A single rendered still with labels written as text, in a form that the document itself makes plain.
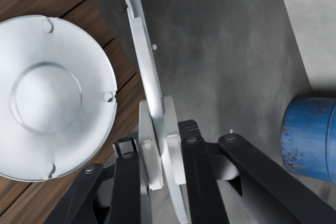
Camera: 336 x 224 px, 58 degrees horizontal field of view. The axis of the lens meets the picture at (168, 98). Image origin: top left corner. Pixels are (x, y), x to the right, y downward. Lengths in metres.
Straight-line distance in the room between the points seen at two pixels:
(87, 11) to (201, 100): 0.92
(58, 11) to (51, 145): 0.25
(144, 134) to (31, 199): 0.46
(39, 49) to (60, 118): 0.13
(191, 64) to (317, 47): 1.27
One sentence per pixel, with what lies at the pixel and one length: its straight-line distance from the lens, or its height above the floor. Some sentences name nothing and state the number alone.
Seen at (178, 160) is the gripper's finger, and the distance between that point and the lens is 0.16.
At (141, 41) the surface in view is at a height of 0.75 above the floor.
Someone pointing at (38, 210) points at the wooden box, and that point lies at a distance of 0.63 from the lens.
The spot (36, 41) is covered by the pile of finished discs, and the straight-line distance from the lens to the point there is 0.57.
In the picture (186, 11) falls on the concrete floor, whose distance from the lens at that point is 1.39.
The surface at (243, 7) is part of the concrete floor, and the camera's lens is 1.81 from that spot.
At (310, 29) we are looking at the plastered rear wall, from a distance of 2.37.
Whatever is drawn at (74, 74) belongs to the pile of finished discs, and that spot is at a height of 0.36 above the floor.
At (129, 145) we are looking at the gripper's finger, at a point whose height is 0.77.
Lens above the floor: 0.89
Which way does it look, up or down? 44 degrees down
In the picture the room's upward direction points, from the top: 93 degrees clockwise
